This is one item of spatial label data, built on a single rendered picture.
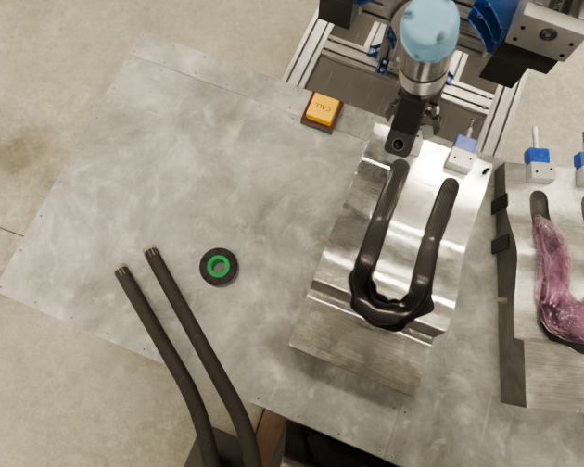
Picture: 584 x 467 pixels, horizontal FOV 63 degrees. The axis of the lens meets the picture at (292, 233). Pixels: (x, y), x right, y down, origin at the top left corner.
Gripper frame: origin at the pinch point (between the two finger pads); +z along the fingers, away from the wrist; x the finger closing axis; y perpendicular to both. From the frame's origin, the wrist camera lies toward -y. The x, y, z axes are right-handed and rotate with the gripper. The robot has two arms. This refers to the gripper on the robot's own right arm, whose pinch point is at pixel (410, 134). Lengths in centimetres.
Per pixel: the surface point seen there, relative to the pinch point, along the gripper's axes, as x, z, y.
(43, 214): 70, -2, -42
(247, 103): 39.0, 8.6, -0.3
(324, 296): 4.8, 1.7, -36.4
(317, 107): 22.5, 7.7, 3.2
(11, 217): 141, 68, -52
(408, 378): -15.4, 3.8, -45.1
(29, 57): 172, 73, 14
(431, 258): -12.0, 3.3, -21.7
